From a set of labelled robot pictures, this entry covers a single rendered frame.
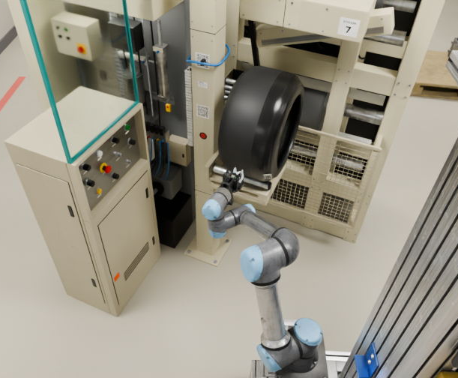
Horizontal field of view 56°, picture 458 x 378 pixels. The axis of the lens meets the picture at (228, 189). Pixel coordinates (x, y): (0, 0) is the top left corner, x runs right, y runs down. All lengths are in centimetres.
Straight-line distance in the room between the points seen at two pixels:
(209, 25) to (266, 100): 42
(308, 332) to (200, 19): 143
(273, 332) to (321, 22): 139
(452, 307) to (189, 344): 201
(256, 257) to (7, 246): 237
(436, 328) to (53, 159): 162
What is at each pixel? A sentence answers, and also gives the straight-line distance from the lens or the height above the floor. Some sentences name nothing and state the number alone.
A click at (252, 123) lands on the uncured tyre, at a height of 134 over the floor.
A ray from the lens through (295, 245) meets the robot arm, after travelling 157.
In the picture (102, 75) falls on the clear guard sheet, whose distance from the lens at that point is 203.
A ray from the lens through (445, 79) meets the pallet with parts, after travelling 549.
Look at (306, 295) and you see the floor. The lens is 304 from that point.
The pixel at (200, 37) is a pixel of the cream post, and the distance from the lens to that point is 213.
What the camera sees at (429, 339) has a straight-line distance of 111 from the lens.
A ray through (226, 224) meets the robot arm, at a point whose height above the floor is 111.
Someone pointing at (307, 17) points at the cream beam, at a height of 171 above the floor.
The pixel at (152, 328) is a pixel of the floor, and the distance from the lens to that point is 287.
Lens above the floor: 250
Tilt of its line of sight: 44 degrees down
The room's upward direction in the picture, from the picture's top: 3 degrees clockwise
